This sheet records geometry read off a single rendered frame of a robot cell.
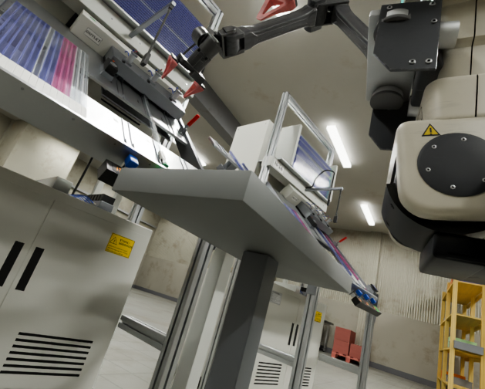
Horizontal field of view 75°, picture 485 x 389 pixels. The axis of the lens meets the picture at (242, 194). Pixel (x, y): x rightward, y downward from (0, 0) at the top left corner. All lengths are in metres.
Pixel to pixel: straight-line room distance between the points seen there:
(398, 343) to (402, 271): 1.70
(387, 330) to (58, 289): 8.36
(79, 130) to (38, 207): 0.35
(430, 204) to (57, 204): 0.95
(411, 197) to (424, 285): 8.60
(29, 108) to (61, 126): 0.06
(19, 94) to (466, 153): 0.78
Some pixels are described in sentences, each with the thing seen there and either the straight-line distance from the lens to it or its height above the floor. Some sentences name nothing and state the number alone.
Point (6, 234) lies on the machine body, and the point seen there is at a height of 0.46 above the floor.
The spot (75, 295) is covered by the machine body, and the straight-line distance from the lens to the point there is 1.13.
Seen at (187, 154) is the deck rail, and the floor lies 0.93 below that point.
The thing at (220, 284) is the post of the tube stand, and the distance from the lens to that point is 1.17.
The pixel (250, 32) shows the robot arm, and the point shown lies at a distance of 1.15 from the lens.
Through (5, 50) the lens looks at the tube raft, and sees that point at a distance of 0.88.
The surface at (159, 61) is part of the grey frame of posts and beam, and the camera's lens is 1.56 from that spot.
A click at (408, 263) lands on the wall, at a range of 9.22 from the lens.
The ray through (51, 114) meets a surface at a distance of 0.78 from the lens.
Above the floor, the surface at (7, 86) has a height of 0.71.
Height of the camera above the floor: 0.45
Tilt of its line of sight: 19 degrees up
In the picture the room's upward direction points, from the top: 17 degrees clockwise
